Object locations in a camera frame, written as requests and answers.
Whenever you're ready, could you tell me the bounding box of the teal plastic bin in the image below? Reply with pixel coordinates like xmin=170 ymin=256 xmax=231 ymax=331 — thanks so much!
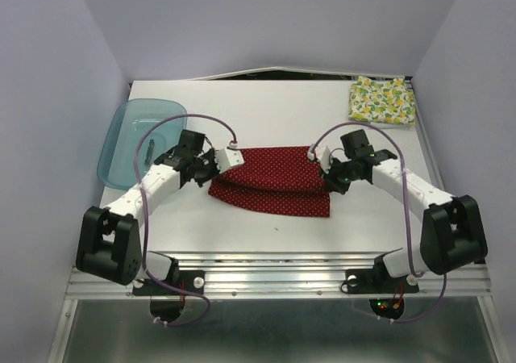
xmin=97 ymin=98 xmax=187 ymax=190

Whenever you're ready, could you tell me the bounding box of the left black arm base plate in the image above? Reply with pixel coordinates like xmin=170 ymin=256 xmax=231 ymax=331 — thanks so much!
xmin=132 ymin=269 xmax=206 ymax=297

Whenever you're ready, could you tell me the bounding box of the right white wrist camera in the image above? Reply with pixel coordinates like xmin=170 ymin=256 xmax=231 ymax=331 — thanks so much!
xmin=307 ymin=145 xmax=332 ymax=173

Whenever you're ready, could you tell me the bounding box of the aluminium rail frame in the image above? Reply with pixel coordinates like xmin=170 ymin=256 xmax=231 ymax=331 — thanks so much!
xmin=48 ymin=74 xmax=509 ymax=363

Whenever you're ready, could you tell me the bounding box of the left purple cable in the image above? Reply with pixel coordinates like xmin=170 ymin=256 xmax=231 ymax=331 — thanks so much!
xmin=135 ymin=114 xmax=211 ymax=327

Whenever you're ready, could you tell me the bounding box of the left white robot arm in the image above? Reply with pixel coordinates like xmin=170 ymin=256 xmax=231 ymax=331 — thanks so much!
xmin=76 ymin=131 xmax=219 ymax=286

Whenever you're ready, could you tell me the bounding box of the purple cable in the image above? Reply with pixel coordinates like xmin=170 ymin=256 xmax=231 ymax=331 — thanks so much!
xmin=135 ymin=114 xmax=211 ymax=327
xmin=310 ymin=121 xmax=447 ymax=324

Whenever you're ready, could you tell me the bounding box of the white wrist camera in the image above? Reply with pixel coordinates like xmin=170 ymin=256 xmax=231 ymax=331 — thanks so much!
xmin=214 ymin=148 xmax=245 ymax=174
xmin=307 ymin=145 xmax=332 ymax=173

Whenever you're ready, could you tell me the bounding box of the lemon print folded skirt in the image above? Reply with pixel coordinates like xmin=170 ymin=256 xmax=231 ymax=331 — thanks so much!
xmin=348 ymin=76 xmax=416 ymax=126

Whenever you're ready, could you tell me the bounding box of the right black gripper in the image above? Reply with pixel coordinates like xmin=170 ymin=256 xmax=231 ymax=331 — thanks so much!
xmin=318 ymin=154 xmax=358 ymax=194

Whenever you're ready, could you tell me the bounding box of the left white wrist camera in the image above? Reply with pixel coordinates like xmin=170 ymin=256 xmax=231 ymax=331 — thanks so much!
xmin=214 ymin=148 xmax=245 ymax=174

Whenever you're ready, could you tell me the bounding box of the small dark object in bin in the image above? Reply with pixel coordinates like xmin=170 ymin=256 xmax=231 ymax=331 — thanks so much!
xmin=146 ymin=139 xmax=155 ymax=161

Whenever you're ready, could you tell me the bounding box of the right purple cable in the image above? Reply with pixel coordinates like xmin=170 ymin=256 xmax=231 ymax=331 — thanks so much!
xmin=310 ymin=121 xmax=447 ymax=324

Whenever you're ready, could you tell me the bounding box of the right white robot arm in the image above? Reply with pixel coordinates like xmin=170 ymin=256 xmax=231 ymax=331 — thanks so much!
xmin=307 ymin=129 xmax=488 ymax=290

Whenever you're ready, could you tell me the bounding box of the red polka dot skirt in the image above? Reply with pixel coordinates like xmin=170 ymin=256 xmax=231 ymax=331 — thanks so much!
xmin=208 ymin=146 xmax=331 ymax=218

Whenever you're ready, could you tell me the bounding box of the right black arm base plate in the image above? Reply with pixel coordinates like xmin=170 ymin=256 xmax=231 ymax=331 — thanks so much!
xmin=339 ymin=269 xmax=420 ymax=295

